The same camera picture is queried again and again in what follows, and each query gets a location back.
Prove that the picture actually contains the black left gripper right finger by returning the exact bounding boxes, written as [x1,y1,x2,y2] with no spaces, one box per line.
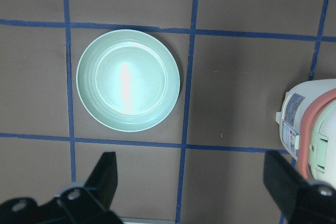
[263,151,335,223]

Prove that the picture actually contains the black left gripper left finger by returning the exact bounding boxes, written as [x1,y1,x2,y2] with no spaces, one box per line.
[58,152,117,212]

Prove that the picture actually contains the white rice cooker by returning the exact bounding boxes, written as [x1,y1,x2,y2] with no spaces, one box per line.
[275,79,335,186]

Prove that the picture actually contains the far light green plate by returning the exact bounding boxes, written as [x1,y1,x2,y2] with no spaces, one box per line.
[76,29,181,132]

